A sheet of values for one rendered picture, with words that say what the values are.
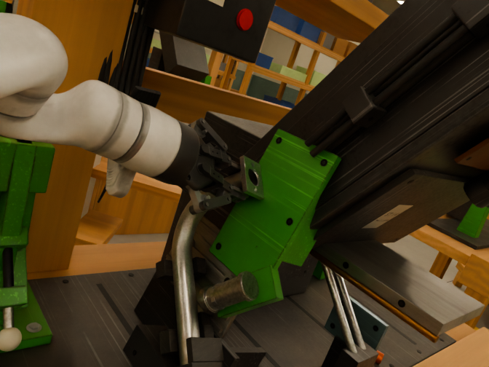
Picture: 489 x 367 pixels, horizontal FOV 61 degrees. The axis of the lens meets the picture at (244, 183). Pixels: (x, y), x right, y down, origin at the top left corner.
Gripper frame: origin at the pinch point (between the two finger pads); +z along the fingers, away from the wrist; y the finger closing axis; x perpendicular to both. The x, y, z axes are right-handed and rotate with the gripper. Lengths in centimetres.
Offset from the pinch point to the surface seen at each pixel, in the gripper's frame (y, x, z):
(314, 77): 385, 170, 447
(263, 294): -15.7, -1.2, 2.5
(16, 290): -13.3, 21.3, -18.2
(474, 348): -23, -10, 76
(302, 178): -1.8, -9.2, 2.8
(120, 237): 69, 198, 125
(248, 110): 34.5, 15.7, 28.4
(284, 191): -2.8, -6.2, 2.8
